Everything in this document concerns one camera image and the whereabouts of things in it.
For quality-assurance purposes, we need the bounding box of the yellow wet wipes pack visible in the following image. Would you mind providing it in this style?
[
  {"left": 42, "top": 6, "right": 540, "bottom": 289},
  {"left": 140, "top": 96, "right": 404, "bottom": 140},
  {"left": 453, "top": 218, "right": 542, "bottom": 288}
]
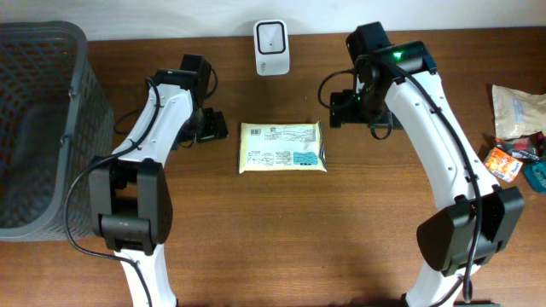
[{"left": 239, "top": 121, "right": 327, "bottom": 174}]

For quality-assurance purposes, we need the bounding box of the orange tissue pack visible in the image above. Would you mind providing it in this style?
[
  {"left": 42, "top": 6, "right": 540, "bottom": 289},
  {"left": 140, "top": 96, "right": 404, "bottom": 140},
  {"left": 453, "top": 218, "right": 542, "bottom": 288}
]
[{"left": 484, "top": 148, "right": 523, "bottom": 182}]

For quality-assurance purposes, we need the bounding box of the kraft paper pouch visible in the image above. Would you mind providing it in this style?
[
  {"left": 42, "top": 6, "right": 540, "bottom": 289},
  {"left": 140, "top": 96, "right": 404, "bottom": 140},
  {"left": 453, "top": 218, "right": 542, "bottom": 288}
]
[{"left": 491, "top": 85, "right": 545, "bottom": 139}]

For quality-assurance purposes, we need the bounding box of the black hex wrench set packet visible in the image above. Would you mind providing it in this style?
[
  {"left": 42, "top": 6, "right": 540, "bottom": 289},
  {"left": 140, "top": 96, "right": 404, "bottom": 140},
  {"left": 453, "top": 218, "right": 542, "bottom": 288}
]
[{"left": 495, "top": 132, "right": 545, "bottom": 161}]

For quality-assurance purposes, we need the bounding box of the teal mouthwash bottle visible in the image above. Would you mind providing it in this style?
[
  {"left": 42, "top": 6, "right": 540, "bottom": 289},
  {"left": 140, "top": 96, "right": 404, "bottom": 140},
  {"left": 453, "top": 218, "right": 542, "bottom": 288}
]
[{"left": 523, "top": 161, "right": 546, "bottom": 194}]

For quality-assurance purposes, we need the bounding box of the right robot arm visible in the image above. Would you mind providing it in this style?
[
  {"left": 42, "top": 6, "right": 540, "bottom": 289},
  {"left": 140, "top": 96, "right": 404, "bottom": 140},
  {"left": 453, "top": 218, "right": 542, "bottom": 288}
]
[{"left": 327, "top": 22, "right": 524, "bottom": 306}]

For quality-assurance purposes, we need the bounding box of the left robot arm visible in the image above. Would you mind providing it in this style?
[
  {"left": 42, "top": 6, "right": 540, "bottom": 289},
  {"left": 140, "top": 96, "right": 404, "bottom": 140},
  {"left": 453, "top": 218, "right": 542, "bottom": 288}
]
[{"left": 88, "top": 55, "right": 229, "bottom": 306}]

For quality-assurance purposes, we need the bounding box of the grey plastic mesh basket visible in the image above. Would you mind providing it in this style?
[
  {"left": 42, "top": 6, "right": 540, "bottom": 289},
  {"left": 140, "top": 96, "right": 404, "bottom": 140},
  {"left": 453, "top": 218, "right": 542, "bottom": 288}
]
[{"left": 1, "top": 21, "right": 114, "bottom": 242}]

